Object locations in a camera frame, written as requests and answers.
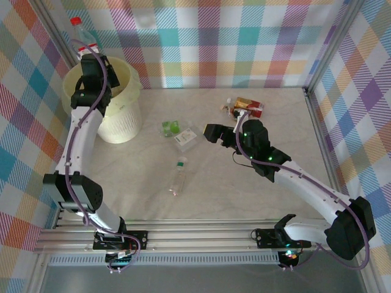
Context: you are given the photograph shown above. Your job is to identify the clear plastic box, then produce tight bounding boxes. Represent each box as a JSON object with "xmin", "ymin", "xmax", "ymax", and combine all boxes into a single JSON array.
[{"xmin": 173, "ymin": 128, "xmax": 198, "ymax": 153}]

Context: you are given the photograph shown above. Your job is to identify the crushed green label bottle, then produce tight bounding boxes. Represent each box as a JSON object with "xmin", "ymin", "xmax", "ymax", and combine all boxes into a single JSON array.
[{"xmin": 158, "ymin": 120, "xmax": 181, "ymax": 137}]

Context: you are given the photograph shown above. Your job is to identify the clear bottle red label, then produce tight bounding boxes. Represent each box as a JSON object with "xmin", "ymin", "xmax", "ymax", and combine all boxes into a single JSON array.
[{"xmin": 70, "ymin": 16, "xmax": 104, "ymax": 56}]

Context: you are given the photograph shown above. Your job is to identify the clear bottle green neck band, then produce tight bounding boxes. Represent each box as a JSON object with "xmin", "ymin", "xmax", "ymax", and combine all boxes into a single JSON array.
[{"xmin": 167, "ymin": 155, "xmax": 189, "ymax": 196}]

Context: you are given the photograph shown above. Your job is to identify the cream ribbed waste bin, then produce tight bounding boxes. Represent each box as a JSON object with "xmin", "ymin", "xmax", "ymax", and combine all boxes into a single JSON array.
[{"xmin": 97, "ymin": 100, "xmax": 143, "ymax": 144}]

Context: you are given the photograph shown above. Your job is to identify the pale yellow waste basket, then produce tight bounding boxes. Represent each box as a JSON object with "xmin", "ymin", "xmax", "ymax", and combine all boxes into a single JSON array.
[{"xmin": 62, "ymin": 56, "xmax": 142, "ymax": 129}]

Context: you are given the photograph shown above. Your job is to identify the plaid backdrop cloth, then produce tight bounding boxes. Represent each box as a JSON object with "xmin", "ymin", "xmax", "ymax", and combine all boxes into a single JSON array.
[
  {"xmin": 307, "ymin": 0, "xmax": 391, "ymax": 293},
  {"xmin": 39, "ymin": 0, "xmax": 358, "ymax": 90},
  {"xmin": 0, "ymin": 0, "xmax": 80, "ymax": 293}
]

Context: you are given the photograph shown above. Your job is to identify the black control board with lights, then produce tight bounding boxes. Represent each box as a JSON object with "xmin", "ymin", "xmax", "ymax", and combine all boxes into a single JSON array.
[{"xmin": 279, "ymin": 248, "xmax": 302, "ymax": 269}]

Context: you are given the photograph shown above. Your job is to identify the green terminal control board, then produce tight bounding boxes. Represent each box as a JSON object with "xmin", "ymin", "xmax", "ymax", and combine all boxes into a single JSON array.
[{"xmin": 105, "ymin": 250, "xmax": 137, "ymax": 269}]

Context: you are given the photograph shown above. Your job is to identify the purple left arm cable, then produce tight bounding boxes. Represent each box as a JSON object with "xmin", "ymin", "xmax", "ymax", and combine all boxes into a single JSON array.
[{"xmin": 63, "ymin": 39, "xmax": 143, "ymax": 274}]

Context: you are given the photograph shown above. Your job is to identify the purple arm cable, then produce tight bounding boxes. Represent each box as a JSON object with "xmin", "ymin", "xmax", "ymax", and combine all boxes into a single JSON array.
[
  {"xmin": 63, "ymin": 39, "xmax": 143, "ymax": 274},
  {"xmin": 235, "ymin": 111, "xmax": 371, "ymax": 273}
]

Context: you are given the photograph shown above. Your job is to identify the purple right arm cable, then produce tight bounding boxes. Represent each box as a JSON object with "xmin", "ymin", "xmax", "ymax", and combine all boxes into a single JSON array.
[{"xmin": 235, "ymin": 111, "xmax": 371, "ymax": 273}]

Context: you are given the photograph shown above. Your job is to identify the aluminium side rail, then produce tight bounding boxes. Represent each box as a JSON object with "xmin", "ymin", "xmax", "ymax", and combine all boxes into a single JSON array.
[{"xmin": 304, "ymin": 87, "xmax": 349, "ymax": 196}]

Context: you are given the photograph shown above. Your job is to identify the aluminium frame post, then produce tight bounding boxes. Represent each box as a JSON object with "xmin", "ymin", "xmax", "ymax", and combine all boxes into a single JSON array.
[
  {"xmin": 33, "ymin": 0, "xmax": 77, "ymax": 68},
  {"xmin": 304, "ymin": 0, "xmax": 367, "ymax": 95}
]

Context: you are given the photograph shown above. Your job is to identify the aluminium base rail beams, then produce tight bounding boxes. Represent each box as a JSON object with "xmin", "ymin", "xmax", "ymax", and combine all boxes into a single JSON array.
[{"xmin": 33, "ymin": 218, "xmax": 372, "ymax": 254}]

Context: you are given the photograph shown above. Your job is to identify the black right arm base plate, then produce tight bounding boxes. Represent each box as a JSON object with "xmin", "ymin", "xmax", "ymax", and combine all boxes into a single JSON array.
[{"xmin": 255, "ymin": 228, "xmax": 312, "ymax": 250}]

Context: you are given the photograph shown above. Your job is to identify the grey slotted cable duct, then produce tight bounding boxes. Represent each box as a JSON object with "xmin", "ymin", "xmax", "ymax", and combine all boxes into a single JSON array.
[{"xmin": 48, "ymin": 255, "xmax": 281, "ymax": 266}]

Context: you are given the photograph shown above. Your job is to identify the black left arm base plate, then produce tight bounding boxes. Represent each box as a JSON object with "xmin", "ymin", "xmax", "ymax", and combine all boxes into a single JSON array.
[{"xmin": 93, "ymin": 230, "xmax": 150, "ymax": 251}]

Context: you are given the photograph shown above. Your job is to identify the aluminium frame leg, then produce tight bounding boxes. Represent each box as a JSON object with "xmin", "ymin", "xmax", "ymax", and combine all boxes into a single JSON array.
[
  {"xmin": 356, "ymin": 250, "xmax": 382, "ymax": 293},
  {"xmin": 26, "ymin": 253, "xmax": 51, "ymax": 293}
]

